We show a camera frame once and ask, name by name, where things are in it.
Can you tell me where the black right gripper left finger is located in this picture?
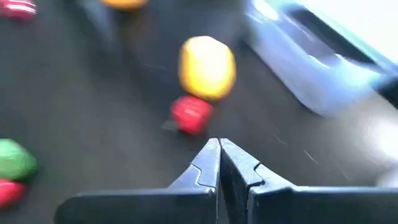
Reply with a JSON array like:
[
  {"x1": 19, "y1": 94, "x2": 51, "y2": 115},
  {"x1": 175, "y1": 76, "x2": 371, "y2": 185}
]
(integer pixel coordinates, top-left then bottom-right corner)
[{"x1": 54, "y1": 138, "x2": 221, "y2": 224}]

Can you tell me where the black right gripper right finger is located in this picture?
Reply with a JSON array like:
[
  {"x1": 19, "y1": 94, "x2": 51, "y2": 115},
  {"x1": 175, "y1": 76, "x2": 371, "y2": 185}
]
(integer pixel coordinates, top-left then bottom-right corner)
[{"x1": 220, "y1": 138, "x2": 398, "y2": 224}]

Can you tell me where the red toy pepper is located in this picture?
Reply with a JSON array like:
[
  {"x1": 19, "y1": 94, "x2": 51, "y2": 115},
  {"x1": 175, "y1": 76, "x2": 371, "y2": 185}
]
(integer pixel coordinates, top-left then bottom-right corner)
[
  {"x1": 0, "y1": 0, "x2": 37, "y2": 20},
  {"x1": 0, "y1": 179, "x2": 29, "y2": 210},
  {"x1": 169, "y1": 95, "x2": 215, "y2": 135}
]

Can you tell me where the yellow toy lemon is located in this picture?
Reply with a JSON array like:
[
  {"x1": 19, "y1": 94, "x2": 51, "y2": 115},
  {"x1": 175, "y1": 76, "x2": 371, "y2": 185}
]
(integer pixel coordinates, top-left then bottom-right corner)
[{"x1": 177, "y1": 35, "x2": 237, "y2": 102}]

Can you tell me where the orange toy fruit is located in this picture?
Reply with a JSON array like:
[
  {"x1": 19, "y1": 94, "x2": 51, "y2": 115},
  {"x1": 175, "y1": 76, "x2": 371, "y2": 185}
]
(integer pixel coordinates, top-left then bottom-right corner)
[{"x1": 99, "y1": 0, "x2": 150, "y2": 12}]

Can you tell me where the grey-blue plastic basket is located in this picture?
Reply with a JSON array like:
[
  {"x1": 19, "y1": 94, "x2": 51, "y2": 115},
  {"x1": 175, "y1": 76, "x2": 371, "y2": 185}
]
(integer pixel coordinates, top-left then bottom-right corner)
[{"x1": 242, "y1": 0, "x2": 398, "y2": 118}]

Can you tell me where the green toy pepper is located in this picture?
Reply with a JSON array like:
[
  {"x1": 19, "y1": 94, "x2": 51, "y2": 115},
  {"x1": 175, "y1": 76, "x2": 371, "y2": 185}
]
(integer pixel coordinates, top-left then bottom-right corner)
[{"x1": 0, "y1": 138, "x2": 39, "y2": 181}]

